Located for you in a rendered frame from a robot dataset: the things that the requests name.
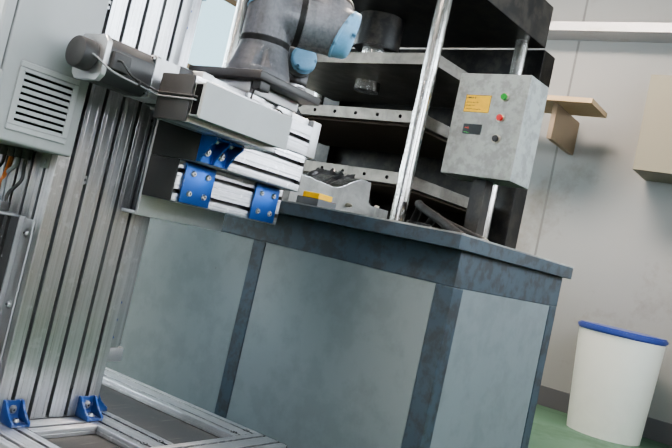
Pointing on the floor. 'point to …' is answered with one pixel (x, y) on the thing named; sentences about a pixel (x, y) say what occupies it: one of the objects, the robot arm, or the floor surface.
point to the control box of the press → (493, 137)
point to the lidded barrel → (613, 382)
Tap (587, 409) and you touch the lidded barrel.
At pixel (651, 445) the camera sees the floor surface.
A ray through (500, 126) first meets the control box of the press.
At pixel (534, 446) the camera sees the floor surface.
